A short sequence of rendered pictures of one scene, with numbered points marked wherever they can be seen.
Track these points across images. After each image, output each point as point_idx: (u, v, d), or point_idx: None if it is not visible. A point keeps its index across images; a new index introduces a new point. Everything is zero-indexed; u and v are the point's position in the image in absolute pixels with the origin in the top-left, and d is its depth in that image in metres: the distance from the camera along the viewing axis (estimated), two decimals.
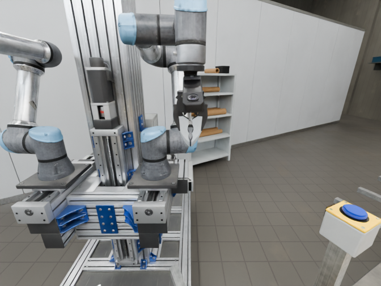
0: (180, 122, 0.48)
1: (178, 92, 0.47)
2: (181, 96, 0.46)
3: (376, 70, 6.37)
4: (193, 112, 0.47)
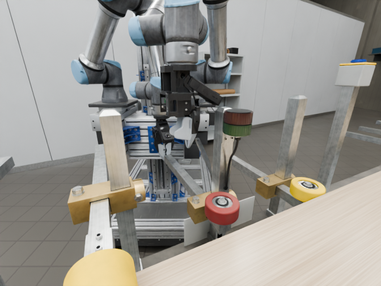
0: (197, 124, 0.46)
1: (191, 93, 0.43)
2: (198, 97, 0.45)
3: (375, 61, 6.58)
4: None
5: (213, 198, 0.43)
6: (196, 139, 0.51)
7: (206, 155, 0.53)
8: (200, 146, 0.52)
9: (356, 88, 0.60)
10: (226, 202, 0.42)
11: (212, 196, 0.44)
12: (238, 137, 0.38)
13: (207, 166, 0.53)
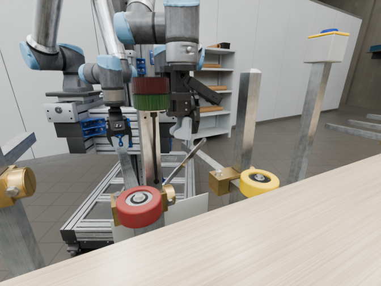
0: (197, 124, 0.47)
1: (191, 93, 0.43)
2: (197, 97, 0.45)
3: (373, 59, 6.48)
4: None
5: (131, 194, 0.34)
6: (205, 138, 0.53)
7: (194, 154, 0.51)
8: (200, 144, 0.52)
9: (327, 64, 0.51)
10: (144, 198, 0.33)
11: (130, 192, 0.34)
12: (148, 112, 0.29)
13: (185, 159, 0.49)
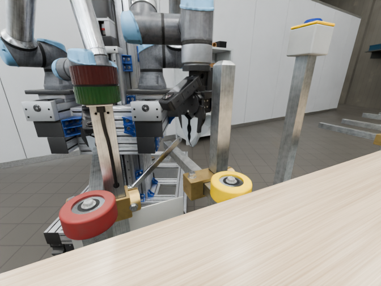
0: (182, 121, 0.50)
1: None
2: None
3: (372, 58, 6.44)
4: (190, 112, 0.47)
5: (81, 200, 0.30)
6: (180, 137, 0.49)
7: (167, 154, 0.47)
8: (175, 143, 0.48)
9: (312, 58, 0.47)
10: (93, 205, 0.29)
11: (80, 197, 0.30)
12: (90, 106, 0.25)
13: (157, 160, 0.46)
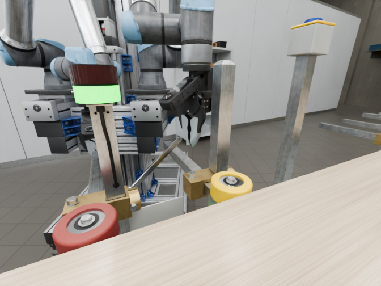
0: (182, 121, 0.50)
1: None
2: None
3: (372, 58, 6.44)
4: (190, 112, 0.47)
5: (78, 215, 0.27)
6: (180, 137, 0.49)
7: (167, 154, 0.47)
8: (175, 143, 0.48)
9: (312, 57, 0.47)
10: (92, 221, 0.25)
11: (77, 211, 0.27)
12: (90, 105, 0.25)
13: (157, 160, 0.46)
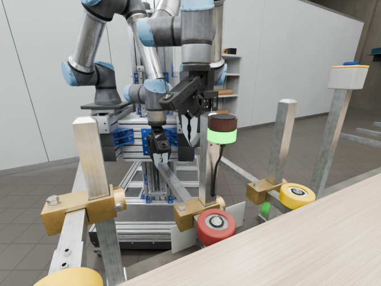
0: (182, 121, 0.50)
1: None
2: None
3: (375, 61, 6.56)
4: (190, 112, 0.47)
5: (207, 217, 0.39)
6: None
7: None
8: None
9: (349, 91, 0.59)
10: (221, 222, 0.37)
11: (205, 215, 0.39)
12: (221, 143, 0.37)
13: None
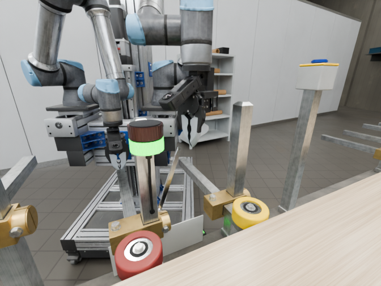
0: (182, 121, 0.50)
1: None
2: None
3: (372, 61, 6.50)
4: (190, 112, 0.47)
5: (130, 243, 0.33)
6: (179, 146, 0.50)
7: (174, 167, 0.50)
8: (177, 155, 0.50)
9: (318, 92, 0.53)
10: (144, 249, 0.31)
11: (129, 240, 0.33)
12: (143, 156, 0.31)
13: (168, 177, 0.49)
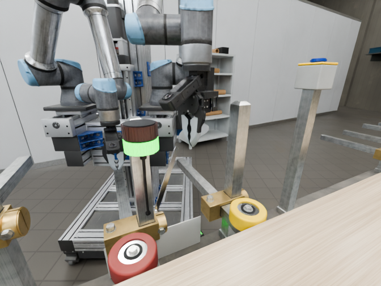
0: (182, 121, 0.50)
1: None
2: None
3: (372, 61, 6.49)
4: (190, 112, 0.47)
5: (124, 245, 0.32)
6: (176, 146, 0.49)
7: (172, 168, 0.49)
8: (174, 155, 0.49)
9: (317, 91, 0.52)
10: (138, 252, 0.30)
11: (123, 242, 0.32)
12: (137, 156, 0.30)
13: (165, 178, 0.48)
